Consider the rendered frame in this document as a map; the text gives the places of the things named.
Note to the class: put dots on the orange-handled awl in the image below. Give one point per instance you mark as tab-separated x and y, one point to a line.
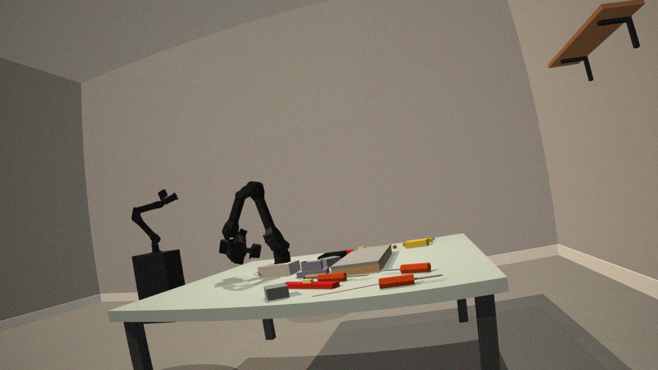
412	268
403	280
335	277

